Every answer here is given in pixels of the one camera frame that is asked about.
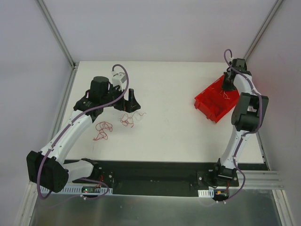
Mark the thin red wire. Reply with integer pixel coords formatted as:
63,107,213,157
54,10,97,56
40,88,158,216
119,112,148,128
93,121,113,142

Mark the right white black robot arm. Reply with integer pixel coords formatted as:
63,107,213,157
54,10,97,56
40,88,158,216
212,58,269,187

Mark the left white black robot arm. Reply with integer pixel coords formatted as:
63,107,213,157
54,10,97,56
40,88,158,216
26,72,141,193

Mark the red plastic bin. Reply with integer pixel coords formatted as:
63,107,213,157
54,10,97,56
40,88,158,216
194,75,239,123

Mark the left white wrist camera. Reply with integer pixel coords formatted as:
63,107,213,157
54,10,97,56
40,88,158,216
111,71,127,91

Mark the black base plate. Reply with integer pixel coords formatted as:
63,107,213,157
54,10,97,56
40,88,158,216
71,160,238,196

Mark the right aluminium frame post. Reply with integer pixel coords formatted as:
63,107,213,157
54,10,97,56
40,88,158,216
243,0,285,69

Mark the aluminium frame post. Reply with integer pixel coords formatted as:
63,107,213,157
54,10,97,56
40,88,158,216
35,0,79,69
243,0,285,69

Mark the left white cable duct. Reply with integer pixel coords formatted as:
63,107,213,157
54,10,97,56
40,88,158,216
39,185,113,196

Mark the white cable duct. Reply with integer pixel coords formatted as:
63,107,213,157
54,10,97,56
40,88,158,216
39,185,113,196
198,188,214,198

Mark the left aluminium frame post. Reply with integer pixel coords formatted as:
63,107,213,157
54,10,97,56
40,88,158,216
35,0,79,69

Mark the right white cable duct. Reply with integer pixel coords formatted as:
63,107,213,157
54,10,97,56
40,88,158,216
198,188,214,198

